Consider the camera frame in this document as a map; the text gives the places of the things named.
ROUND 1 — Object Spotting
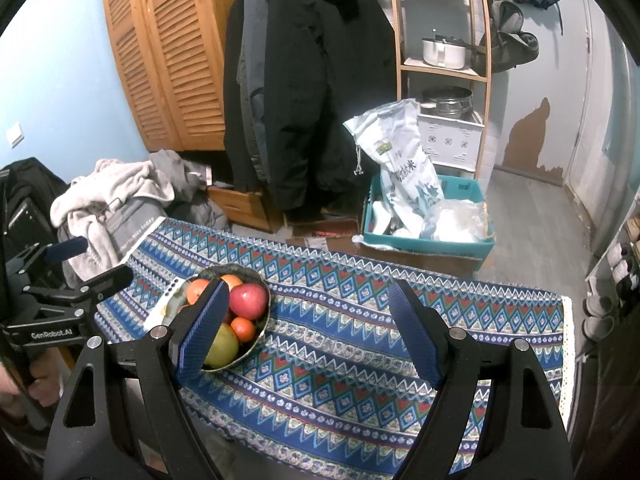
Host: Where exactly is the grey shoe rack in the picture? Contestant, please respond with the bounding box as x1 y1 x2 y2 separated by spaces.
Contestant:
582 205 640 351

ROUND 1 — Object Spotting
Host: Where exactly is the wooden shelf unit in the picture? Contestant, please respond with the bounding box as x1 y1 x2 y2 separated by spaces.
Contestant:
385 0 493 181

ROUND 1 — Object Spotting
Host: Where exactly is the grey backpack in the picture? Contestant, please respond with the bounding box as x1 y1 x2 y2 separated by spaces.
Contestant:
472 0 541 76

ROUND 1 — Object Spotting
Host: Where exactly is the grey printed hoodie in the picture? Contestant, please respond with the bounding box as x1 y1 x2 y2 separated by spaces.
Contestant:
57 195 168 281

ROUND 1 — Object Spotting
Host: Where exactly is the person's left hand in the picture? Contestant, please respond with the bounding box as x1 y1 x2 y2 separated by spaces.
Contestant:
0 357 63 408

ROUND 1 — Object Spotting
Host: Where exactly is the white door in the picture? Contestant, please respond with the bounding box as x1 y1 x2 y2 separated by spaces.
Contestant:
565 0 640 241

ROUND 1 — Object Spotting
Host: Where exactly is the wooden louvered wardrobe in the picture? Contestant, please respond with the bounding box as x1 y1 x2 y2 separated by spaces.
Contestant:
100 0 256 153

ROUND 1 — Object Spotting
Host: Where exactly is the small tangerine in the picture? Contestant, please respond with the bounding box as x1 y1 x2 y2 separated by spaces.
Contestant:
231 317 257 342

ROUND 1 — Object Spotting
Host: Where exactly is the white plastic basket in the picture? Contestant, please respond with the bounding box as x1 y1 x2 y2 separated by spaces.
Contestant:
416 110 485 173

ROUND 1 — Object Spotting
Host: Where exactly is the white cooking pot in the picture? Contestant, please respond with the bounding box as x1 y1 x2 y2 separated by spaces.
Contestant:
421 36 473 70

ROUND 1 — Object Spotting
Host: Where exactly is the flat printed carton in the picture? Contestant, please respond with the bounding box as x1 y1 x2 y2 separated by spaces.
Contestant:
290 217 358 251

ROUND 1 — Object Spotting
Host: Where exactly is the dark cloth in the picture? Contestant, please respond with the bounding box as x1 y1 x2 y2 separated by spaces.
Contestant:
565 340 640 480

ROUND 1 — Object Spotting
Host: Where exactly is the black bag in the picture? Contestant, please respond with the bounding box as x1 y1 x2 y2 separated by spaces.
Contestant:
0 157 68 281

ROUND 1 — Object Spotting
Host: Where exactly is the white fleece garment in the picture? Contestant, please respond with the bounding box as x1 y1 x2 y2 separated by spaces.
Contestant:
50 158 176 241

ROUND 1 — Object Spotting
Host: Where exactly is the grey crumpled jacket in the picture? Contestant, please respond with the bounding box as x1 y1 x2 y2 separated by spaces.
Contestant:
147 150 231 233

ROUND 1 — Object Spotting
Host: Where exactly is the black winter coat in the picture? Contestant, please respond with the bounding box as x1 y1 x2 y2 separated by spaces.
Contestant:
222 0 398 211

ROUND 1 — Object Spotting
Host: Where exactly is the steel steamer pot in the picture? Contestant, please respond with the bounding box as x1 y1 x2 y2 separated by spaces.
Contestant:
421 86 473 120

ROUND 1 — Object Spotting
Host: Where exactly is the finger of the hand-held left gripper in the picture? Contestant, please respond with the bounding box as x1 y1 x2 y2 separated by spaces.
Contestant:
27 265 135 318
5 238 89 273

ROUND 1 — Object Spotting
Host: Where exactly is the dark patterned glass bowl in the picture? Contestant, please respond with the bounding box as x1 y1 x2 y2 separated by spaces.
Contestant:
170 263 272 372

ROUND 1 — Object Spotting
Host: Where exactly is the red apple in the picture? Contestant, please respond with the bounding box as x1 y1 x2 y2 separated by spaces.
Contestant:
227 282 268 322

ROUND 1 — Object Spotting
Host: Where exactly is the white rice bag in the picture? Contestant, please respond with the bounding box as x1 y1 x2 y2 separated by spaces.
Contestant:
343 99 445 238

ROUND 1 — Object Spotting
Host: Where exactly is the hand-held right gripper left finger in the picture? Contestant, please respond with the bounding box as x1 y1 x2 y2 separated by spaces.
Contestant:
42 276 232 480

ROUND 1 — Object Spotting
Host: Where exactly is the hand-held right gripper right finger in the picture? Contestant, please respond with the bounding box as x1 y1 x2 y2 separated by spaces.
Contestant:
388 280 576 480

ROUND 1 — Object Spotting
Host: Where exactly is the blue patterned tablecloth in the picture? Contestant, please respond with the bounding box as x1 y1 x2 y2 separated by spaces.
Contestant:
95 217 576 476

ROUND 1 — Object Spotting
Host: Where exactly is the teal storage box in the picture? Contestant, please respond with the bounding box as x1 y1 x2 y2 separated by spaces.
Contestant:
362 175 496 261

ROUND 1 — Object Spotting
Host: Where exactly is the wooden drawer box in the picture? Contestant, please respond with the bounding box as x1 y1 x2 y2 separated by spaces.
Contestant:
206 185 283 233

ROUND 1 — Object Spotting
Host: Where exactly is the group of assorted shoes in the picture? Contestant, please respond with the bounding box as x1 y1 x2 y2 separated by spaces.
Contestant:
582 210 640 341

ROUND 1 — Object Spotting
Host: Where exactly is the clear plastic bag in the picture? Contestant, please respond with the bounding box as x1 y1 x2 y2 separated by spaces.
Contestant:
422 199 493 243

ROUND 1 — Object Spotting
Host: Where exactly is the grey hanging jacket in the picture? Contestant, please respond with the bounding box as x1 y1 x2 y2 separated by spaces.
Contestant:
236 0 273 181

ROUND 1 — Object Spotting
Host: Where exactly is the yellow-green apple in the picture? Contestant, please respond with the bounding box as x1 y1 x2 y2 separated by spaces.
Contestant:
202 322 239 368

